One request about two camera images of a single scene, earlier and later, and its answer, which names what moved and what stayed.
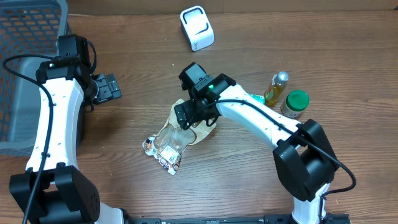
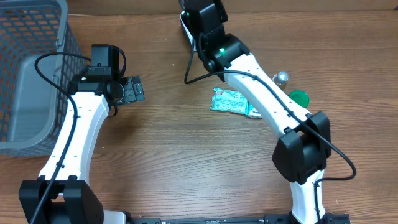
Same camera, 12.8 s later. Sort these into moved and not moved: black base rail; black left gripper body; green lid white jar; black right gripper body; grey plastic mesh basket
Moved: black left gripper body; black right gripper body
Not moved: green lid white jar; grey plastic mesh basket; black base rail
